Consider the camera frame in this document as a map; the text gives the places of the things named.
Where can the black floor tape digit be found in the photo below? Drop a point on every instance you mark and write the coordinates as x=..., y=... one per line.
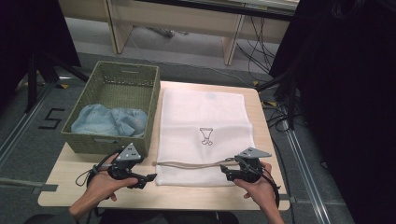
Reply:
x=51, y=118

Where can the green woven plastic basket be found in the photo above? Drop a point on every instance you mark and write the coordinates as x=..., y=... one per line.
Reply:
x=120, y=93

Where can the person's right hand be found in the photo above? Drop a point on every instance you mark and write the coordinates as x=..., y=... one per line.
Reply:
x=257, y=188

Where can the person's left hand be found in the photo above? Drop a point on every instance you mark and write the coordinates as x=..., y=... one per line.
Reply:
x=102, y=185

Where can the light wooden desk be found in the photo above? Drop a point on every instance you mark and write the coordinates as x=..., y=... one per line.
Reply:
x=174, y=18

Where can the white cloth with logo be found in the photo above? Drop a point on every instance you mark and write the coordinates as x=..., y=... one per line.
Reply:
x=202, y=109

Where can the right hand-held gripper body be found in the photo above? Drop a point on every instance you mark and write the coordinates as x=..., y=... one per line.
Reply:
x=249, y=168

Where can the person's dark legs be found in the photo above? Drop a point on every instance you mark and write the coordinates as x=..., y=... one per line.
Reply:
x=168, y=217

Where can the black tripod stand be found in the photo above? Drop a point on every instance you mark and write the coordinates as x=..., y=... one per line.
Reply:
x=291, y=102
x=32, y=81

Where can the light blue cloth garment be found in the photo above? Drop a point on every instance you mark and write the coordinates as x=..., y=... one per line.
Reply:
x=107, y=121

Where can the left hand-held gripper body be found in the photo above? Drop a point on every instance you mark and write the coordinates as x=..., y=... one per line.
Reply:
x=126, y=161

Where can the metal floor rail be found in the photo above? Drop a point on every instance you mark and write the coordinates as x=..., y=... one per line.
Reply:
x=306, y=174
x=21, y=124

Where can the grey power strip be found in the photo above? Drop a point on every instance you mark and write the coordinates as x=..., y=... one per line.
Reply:
x=165, y=32

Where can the black curtain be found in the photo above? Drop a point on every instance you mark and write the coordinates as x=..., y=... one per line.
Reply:
x=348, y=109
x=28, y=31

